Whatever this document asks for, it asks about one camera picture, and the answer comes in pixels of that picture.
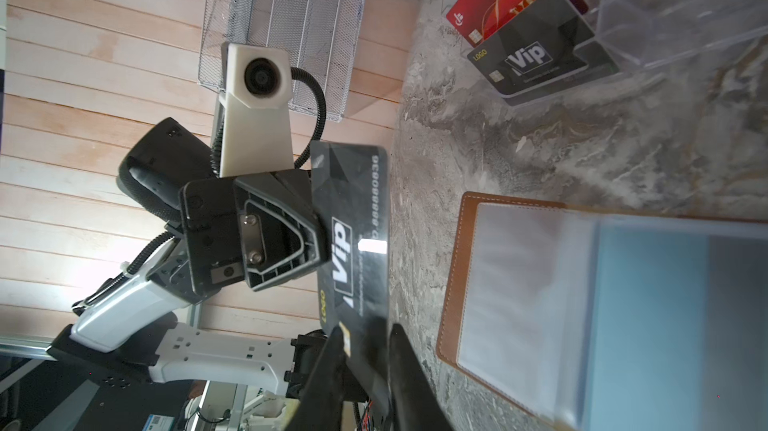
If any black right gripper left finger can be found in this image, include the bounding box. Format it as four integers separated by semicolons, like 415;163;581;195
285;327;346;430

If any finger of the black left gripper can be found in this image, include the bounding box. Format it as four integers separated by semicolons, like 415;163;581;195
233;169;329;292

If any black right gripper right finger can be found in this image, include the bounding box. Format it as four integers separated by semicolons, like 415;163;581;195
388;323;453;431

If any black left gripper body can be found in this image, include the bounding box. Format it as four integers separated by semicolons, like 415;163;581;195
117;118;245;304

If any black VIP card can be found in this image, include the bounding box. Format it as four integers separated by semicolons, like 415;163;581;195
309;140;391;372

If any brown leather card holder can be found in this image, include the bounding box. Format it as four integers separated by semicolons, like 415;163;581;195
436;192;767;430

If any light blue card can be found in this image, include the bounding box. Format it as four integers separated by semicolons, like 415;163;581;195
585;218;767;430

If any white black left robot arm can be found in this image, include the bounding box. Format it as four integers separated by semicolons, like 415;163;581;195
48;118;326;398

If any black card in stand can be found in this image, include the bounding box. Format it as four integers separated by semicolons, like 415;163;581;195
467;0;619;106

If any clear acrylic card stand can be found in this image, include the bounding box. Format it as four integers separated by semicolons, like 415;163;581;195
578;0;767;73

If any white wire mesh shelf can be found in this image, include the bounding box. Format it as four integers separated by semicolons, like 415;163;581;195
198;0;365;122

